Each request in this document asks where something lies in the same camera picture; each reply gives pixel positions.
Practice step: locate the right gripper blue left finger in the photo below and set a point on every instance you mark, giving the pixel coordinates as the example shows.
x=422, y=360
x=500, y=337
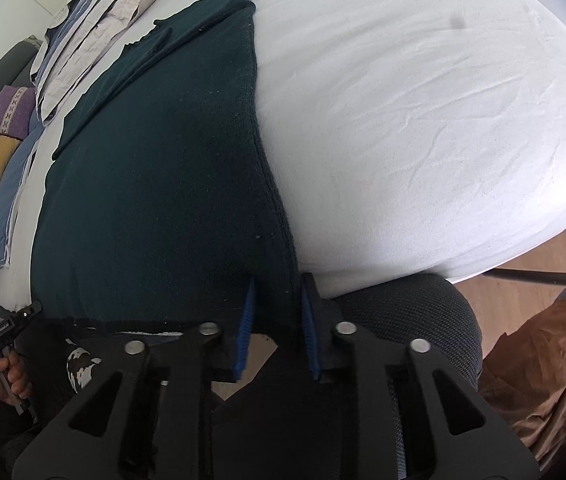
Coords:
x=243, y=333

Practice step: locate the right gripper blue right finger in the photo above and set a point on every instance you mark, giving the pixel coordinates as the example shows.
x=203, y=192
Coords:
x=310, y=333

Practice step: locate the dark green knit sweater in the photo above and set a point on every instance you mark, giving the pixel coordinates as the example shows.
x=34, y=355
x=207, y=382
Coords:
x=160, y=206

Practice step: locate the person's left hand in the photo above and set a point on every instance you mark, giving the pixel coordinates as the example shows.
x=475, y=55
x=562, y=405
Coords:
x=14, y=382

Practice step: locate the black mesh chair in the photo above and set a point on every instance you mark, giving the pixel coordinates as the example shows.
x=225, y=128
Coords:
x=420, y=306

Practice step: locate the blue pillow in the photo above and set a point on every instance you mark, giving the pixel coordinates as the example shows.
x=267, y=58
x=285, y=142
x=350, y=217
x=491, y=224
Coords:
x=12, y=176

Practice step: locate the purple patterned cushion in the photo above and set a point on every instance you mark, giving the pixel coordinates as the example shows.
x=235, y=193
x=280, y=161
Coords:
x=16, y=107

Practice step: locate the grey bed sheet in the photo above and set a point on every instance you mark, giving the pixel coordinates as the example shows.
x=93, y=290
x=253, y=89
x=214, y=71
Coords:
x=403, y=136

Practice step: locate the folded grey blue duvet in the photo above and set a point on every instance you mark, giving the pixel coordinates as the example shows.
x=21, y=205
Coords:
x=77, y=37

